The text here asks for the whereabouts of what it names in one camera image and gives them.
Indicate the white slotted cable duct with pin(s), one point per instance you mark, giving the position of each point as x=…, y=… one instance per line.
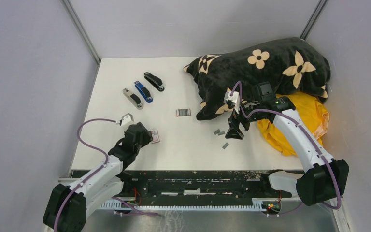
x=255, y=206

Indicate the black floral plush pillow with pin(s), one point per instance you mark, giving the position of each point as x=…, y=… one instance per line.
x=290, y=65

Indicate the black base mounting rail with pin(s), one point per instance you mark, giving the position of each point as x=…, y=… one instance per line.
x=187, y=188

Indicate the beige stapler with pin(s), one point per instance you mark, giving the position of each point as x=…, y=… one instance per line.
x=133, y=98

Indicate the blue stapler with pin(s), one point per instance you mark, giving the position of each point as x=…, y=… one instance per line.
x=145, y=93

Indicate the black stapler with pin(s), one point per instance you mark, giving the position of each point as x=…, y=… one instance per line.
x=154, y=81

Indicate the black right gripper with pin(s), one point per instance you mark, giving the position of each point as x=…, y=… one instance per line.
x=234, y=131

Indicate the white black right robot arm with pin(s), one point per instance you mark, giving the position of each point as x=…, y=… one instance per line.
x=324, y=179

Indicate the staple box with staples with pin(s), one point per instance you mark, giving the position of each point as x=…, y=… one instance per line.
x=183, y=112

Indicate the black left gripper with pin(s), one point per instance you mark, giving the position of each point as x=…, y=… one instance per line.
x=147, y=137

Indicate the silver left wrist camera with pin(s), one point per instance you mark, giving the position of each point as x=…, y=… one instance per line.
x=126, y=120

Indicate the red white staple box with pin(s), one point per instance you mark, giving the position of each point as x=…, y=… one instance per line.
x=155, y=136

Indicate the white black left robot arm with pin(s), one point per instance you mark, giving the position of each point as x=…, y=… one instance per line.
x=70, y=206

